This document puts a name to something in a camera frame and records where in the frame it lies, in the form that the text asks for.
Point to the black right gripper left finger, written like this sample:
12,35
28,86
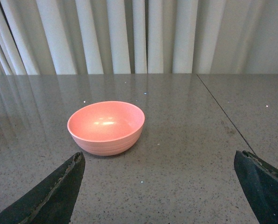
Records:
51,201

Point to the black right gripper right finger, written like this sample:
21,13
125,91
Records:
259,181

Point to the pink bowl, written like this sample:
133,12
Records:
106,128

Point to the white curtain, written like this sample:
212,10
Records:
57,37

